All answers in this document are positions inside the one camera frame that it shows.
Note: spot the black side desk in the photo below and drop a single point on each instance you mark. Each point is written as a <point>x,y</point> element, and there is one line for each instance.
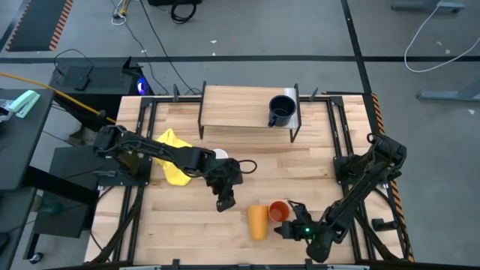
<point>22,150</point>

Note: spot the black mug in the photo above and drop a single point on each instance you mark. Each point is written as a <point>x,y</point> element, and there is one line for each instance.
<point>281,108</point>

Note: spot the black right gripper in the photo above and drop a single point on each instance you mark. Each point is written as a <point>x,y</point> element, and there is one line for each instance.
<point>307,230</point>

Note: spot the yellow cloth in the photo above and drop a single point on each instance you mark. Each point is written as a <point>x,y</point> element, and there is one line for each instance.
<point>176,174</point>

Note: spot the mint green stapler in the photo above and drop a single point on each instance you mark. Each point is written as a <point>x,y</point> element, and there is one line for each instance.
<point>24,104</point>

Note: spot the black side cart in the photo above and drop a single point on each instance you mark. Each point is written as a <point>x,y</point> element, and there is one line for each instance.
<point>63,225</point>

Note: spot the black cylindrical knob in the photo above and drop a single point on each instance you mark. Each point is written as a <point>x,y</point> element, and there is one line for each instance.
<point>382,225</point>

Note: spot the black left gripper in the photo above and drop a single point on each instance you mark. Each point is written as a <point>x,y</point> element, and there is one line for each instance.
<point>225,174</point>

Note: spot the grey table foot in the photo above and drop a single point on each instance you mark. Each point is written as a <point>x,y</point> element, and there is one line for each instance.
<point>450,93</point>
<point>427,5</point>

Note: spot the black computer tower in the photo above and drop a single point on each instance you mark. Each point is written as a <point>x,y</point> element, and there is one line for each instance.
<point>105,78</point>

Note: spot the white mug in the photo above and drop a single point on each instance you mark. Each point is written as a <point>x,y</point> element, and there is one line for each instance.
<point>220,153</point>

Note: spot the small orange plastic cup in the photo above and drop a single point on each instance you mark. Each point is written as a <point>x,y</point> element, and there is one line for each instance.
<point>279,212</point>

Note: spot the tall yellow plastic cup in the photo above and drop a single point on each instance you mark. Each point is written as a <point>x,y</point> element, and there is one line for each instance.
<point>258,223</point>

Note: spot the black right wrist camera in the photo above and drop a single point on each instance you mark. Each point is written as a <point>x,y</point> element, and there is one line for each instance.
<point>300,213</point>

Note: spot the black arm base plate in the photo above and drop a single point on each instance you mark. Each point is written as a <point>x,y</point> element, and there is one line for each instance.
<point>112,180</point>
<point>338,179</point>

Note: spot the black aluminium table frame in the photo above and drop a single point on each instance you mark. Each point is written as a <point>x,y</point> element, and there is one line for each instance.
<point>332,123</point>

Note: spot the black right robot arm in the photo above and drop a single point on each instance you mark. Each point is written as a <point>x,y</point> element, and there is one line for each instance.
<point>360,183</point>

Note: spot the black mat with orange stripes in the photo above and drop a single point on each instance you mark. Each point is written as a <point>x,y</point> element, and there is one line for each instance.
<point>33,22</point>

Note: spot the orange black hazard strip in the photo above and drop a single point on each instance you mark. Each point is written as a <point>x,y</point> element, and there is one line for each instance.
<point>401,214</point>

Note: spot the wooden shelf with black frame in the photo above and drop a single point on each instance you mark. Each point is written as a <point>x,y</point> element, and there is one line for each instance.
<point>240,108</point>

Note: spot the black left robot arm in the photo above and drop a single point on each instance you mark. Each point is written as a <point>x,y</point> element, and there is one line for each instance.
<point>165,152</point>

